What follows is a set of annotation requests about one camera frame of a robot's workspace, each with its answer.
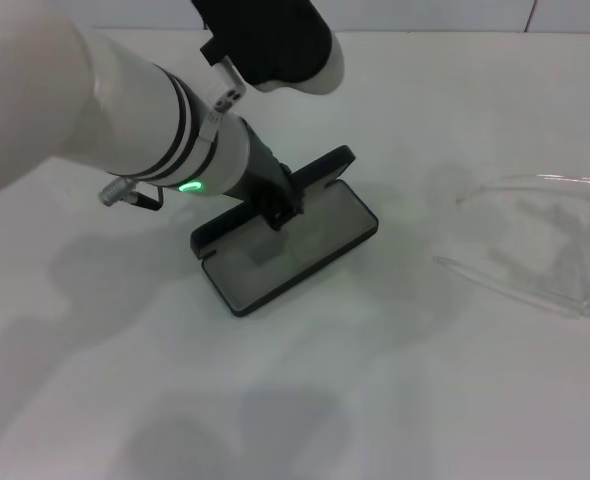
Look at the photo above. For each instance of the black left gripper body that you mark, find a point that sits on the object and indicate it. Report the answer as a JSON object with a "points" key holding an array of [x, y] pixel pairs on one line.
{"points": [[262, 175]]}

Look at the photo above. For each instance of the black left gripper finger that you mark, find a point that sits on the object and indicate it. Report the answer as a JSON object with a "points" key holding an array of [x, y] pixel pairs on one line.
{"points": [[286, 217]]}

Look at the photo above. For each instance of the black glasses case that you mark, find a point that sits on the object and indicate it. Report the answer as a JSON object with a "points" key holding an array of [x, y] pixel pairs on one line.
{"points": [[295, 260]]}

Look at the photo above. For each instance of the clear plastic glasses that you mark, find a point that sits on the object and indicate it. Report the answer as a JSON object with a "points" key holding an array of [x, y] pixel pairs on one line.
{"points": [[550, 177]]}

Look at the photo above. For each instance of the left wrist camera mount bracket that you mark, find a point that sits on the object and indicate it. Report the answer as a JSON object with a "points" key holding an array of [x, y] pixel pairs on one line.
{"points": [[227, 95]]}

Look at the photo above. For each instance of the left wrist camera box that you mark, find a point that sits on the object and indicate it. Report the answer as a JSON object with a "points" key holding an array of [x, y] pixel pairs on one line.
{"points": [[285, 40]]}

